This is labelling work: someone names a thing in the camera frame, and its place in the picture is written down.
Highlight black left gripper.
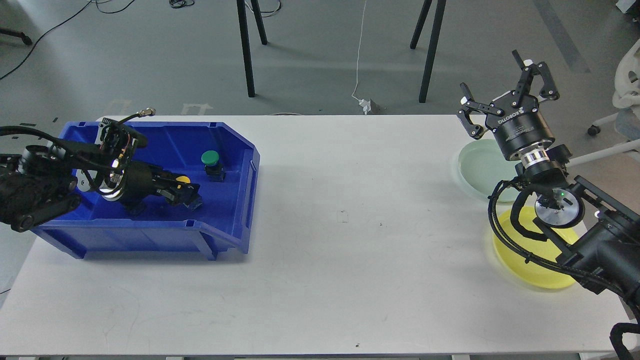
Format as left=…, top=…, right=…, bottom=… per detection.
left=102, top=161, right=202, bottom=207

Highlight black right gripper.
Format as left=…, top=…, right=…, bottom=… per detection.
left=457, top=49, right=561, bottom=162

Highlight yellow push button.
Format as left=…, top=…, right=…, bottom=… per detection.
left=176, top=175, right=202, bottom=211

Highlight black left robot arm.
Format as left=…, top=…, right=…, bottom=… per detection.
left=0, top=108, right=202, bottom=233

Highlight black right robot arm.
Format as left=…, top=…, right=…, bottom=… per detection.
left=456, top=50, right=640, bottom=360

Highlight green push button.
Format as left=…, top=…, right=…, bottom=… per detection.
left=200, top=150, right=226, bottom=183

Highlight light green plate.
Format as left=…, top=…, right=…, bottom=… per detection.
left=455, top=139, right=517, bottom=201

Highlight yellow plate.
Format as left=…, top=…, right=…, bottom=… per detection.
left=493, top=210, right=576, bottom=290

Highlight blue plastic bin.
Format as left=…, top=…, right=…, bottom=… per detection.
left=32, top=121, right=260, bottom=260

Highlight black tripod legs right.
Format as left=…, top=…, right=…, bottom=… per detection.
left=409, top=0, right=447, bottom=104

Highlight black tripod legs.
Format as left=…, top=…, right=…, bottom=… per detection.
left=409, top=0, right=447, bottom=104
left=235, top=0, right=268, bottom=98

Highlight white office chair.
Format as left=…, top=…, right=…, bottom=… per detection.
left=566, top=40, right=640, bottom=167

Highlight black tripod legs left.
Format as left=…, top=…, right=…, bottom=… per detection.
left=235, top=0, right=268, bottom=98

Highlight white cable with plug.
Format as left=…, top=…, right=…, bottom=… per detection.
left=351, top=0, right=387, bottom=116

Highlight black floor cable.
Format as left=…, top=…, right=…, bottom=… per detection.
left=0, top=0, right=137, bottom=82

